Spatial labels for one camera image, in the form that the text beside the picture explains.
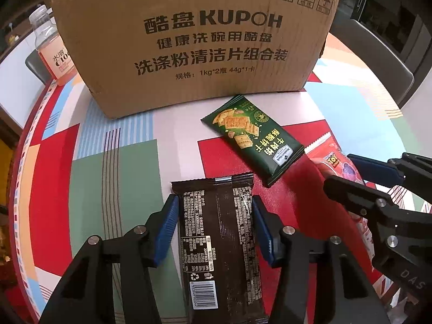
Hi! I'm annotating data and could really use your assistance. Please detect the pink Lotso lollipop packet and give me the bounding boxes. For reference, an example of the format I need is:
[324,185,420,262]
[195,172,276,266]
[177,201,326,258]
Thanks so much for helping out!
[305,131,423,281]

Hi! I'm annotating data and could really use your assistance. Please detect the dark brown snack packet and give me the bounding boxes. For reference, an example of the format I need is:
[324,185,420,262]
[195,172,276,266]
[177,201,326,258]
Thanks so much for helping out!
[171,173,268,323]

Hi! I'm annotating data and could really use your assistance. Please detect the grey chair right near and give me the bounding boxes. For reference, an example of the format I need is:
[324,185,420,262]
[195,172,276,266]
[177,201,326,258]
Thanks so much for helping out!
[330,19,414,107]

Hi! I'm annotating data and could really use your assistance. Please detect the grey chair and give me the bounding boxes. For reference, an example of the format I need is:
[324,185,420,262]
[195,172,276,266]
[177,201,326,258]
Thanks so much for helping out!
[25,50,52,85]
[330,19,414,107]

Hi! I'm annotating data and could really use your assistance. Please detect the colourful patchwork tablecloth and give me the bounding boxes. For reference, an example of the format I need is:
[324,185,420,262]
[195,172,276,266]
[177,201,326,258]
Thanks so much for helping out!
[9,35,422,320]

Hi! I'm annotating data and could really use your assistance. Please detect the dark green cracker packet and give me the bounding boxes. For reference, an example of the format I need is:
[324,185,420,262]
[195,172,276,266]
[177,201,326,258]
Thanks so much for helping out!
[201,94,305,187]

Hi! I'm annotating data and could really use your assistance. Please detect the grey chair left side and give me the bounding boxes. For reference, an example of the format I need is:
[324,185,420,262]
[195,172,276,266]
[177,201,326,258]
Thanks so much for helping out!
[25,50,52,85]

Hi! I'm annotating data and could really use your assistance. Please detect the pink drink bottle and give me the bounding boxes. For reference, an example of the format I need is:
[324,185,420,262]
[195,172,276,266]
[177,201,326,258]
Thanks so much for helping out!
[29,4,77,86]

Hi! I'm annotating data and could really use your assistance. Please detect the brown cardboard box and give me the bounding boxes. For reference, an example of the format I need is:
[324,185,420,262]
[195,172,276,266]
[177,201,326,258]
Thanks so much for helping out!
[51,0,339,119]

